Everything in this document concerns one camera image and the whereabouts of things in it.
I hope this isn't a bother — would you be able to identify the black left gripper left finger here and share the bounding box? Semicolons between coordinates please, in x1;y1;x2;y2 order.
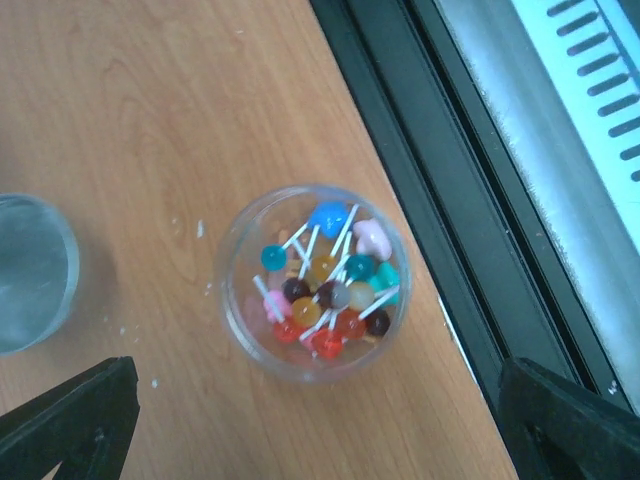
1;356;140;479

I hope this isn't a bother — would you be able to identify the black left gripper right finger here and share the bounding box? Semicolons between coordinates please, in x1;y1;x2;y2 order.
498;358;639;479

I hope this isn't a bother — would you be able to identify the pink star candy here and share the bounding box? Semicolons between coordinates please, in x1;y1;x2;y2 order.
353;219;393;262
263;290;292;323

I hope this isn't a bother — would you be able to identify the blue star candy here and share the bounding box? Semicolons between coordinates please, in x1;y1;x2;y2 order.
308;201;349;239

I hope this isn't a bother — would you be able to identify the silver jar lid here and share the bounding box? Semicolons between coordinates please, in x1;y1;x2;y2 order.
1;193;80;356

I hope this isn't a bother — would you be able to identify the green star candy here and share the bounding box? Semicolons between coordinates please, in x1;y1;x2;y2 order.
367;262;400;300

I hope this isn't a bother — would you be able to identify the red lollipop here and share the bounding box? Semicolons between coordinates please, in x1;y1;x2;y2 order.
300;327;344;360

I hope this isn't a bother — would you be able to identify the blue lollipop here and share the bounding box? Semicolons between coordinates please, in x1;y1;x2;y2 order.
260;224;309;271

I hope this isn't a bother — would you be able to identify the clear plastic jar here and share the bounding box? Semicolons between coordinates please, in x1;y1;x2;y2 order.
216;184;411;383

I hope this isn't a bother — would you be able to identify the light blue cable duct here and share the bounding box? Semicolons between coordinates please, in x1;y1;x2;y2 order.
511;1;639;244

